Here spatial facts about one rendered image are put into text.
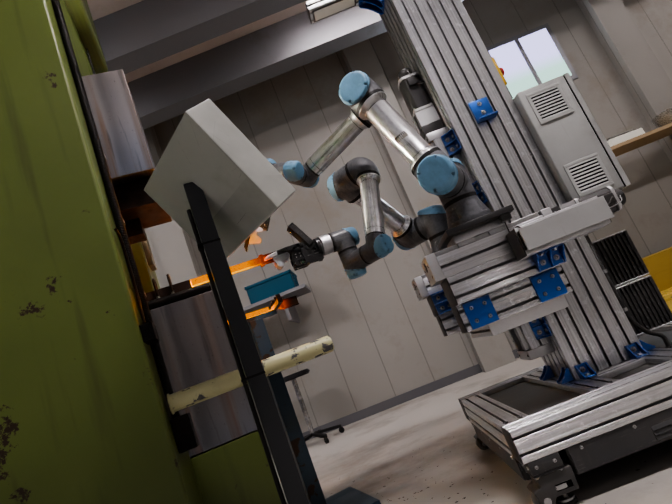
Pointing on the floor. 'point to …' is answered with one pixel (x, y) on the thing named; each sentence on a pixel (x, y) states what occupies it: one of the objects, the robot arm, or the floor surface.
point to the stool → (306, 409)
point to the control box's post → (274, 431)
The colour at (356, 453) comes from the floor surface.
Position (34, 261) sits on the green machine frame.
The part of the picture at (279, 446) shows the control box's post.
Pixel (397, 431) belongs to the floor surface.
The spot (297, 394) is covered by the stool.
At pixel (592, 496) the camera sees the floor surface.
